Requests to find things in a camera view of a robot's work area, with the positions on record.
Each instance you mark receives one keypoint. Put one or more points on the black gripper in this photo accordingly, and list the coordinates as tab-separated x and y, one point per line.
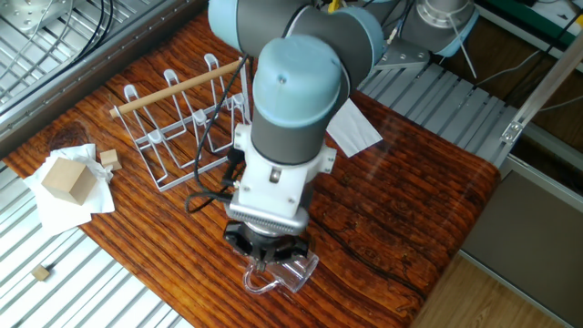
269	241

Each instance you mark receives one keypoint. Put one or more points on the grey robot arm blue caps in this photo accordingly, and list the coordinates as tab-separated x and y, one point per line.
301	100

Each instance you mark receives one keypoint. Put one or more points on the flat white paper sheet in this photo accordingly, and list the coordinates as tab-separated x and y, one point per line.
357	129

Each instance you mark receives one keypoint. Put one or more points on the crumpled white paper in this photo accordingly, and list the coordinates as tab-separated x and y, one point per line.
64	214

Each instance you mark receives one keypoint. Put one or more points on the small wooden cube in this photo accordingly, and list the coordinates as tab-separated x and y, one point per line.
41	271
109	160

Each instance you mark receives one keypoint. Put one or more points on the large wooden block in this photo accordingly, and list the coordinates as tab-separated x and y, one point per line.
68	179

